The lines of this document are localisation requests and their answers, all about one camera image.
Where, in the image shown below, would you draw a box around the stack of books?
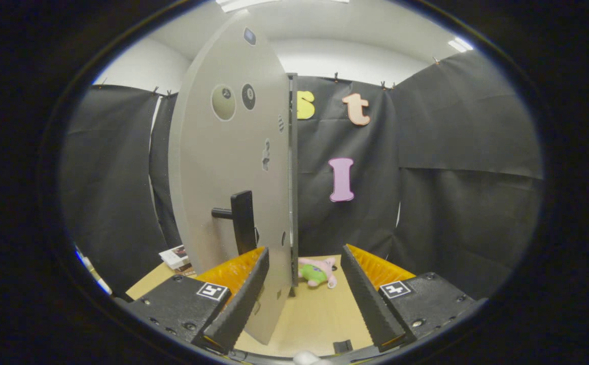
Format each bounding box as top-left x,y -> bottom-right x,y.
159,245 -> 196,277

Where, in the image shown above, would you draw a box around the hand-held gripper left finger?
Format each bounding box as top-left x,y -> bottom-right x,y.
124,246 -> 270,354

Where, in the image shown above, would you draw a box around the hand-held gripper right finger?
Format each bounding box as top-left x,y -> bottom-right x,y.
341,244 -> 489,353

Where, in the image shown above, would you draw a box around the long ceiling light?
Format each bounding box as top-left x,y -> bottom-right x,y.
216,0 -> 351,13

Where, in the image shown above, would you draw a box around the small ceiling light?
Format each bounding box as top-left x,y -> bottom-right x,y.
448,36 -> 475,53

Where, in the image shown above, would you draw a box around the white side table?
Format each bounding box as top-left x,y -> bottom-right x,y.
74,246 -> 113,296

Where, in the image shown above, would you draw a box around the green and pink plush toy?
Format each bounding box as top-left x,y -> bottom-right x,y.
298,257 -> 337,289

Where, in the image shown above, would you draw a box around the grey shoe cabinet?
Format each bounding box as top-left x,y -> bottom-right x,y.
287,72 -> 300,300

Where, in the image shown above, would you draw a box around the black backdrop cloth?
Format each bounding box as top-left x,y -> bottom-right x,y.
60,50 -> 546,300

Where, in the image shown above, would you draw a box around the black door handle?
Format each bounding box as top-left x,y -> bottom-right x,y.
212,191 -> 258,256

